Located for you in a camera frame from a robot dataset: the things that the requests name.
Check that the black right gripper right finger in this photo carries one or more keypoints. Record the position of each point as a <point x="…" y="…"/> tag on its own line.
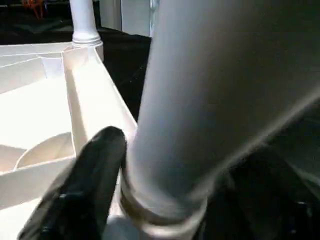
<point x="270" y="200"/>

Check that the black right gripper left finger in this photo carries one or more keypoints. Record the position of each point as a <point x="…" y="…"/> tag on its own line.
<point x="80" y="190"/>

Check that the white plastic table leg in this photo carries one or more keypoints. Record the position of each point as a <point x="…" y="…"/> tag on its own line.
<point x="84" y="22"/>
<point x="210" y="100"/>

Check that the black mat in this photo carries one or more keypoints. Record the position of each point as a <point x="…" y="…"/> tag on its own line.
<point x="125" y="60"/>

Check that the white plastic table top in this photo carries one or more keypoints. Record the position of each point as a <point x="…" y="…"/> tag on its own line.
<point x="45" y="115"/>

